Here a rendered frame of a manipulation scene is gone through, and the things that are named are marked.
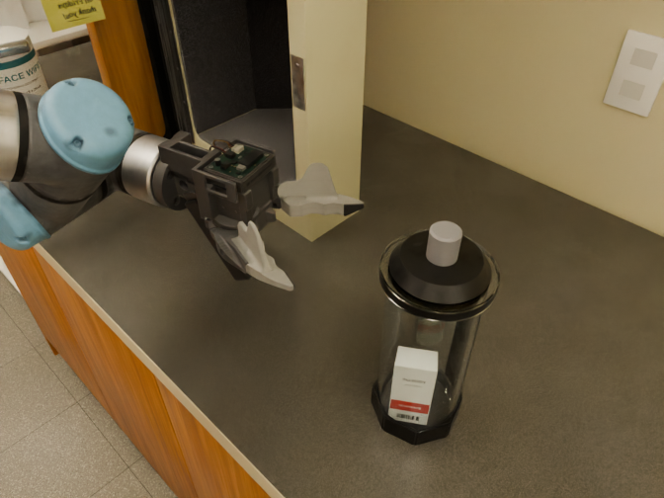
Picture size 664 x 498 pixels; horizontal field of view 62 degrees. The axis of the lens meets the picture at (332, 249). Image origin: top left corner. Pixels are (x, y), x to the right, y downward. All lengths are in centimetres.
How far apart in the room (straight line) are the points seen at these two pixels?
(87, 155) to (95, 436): 145
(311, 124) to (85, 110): 34
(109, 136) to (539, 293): 60
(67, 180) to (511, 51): 76
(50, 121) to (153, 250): 44
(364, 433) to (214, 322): 25
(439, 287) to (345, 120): 39
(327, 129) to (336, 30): 13
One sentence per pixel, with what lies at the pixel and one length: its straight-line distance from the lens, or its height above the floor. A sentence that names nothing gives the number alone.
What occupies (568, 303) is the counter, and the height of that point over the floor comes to 94.
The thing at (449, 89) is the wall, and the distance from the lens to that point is 114.
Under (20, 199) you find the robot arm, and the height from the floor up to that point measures 119.
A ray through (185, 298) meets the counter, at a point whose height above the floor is 94.
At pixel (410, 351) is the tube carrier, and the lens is 54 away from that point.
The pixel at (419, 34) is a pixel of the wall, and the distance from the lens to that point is 115.
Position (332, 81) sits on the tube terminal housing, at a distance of 76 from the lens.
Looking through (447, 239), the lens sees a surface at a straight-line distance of 47.
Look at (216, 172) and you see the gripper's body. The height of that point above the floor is 121.
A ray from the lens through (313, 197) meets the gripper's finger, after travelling 61.
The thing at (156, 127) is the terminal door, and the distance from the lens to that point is 101.
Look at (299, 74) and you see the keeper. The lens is 73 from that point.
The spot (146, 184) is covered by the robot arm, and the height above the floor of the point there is 117.
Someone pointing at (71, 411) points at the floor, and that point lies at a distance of 195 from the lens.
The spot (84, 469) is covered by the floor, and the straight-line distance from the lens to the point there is 183.
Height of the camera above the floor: 151
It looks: 42 degrees down
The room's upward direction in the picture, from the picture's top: straight up
